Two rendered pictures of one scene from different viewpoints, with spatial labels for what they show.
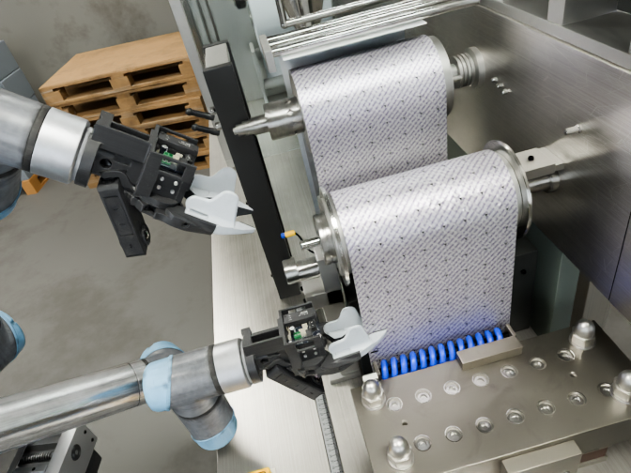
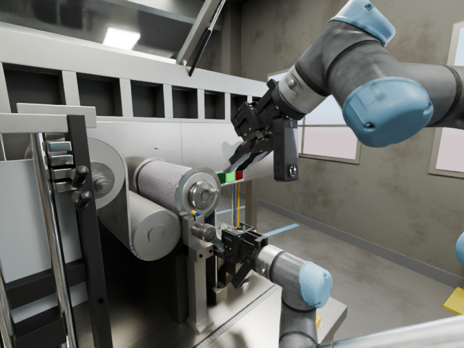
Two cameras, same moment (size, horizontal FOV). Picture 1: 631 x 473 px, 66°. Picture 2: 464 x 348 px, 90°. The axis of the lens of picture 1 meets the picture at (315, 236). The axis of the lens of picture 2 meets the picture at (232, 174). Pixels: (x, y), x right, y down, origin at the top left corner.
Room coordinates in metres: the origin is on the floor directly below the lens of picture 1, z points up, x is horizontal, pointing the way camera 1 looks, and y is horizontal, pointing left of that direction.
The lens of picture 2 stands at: (0.88, 0.47, 1.42)
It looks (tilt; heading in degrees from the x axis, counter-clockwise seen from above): 12 degrees down; 228
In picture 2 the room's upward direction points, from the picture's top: straight up
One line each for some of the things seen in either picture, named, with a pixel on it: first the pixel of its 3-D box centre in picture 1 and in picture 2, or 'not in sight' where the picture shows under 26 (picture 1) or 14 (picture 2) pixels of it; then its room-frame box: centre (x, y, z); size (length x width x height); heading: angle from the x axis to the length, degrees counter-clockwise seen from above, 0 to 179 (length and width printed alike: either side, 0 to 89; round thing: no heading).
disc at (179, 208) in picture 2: (333, 236); (199, 194); (0.55, -0.03, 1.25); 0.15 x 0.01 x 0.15; 2
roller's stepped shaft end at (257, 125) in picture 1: (250, 127); (99, 184); (0.80, 0.06, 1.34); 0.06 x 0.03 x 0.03; 92
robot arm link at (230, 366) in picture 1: (236, 362); (269, 263); (0.49, 0.16, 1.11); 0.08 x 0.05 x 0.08; 2
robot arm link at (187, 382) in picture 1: (186, 379); (300, 279); (0.48, 0.24, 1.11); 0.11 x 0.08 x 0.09; 92
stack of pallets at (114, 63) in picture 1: (149, 106); not in sight; (3.77, 1.00, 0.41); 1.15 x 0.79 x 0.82; 82
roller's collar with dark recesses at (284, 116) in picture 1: (284, 118); (90, 178); (0.80, 0.00, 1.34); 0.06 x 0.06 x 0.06; 2
